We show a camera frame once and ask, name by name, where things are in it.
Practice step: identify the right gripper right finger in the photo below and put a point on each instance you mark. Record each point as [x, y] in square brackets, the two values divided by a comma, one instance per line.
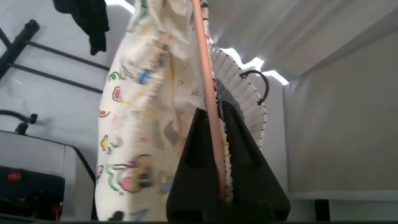
[255, 186]

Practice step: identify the cream printed garment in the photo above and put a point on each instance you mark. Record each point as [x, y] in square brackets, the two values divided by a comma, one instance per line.
[146, 109]

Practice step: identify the black garment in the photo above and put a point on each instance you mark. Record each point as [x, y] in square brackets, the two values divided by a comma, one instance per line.
[90, 18]

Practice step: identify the pink clothes hanger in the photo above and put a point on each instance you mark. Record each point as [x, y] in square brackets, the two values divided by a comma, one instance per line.
[206, 77]

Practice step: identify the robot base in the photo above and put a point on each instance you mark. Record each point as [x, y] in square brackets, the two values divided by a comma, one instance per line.
[37, 155]

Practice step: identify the white laundry basket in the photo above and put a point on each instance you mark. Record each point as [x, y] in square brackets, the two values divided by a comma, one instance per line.
[245, 96]

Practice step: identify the black clothes rack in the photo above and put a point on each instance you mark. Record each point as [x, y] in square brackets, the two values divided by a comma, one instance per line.
[18, 40]

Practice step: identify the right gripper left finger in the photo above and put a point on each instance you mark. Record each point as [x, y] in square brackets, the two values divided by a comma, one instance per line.
[192, 186]

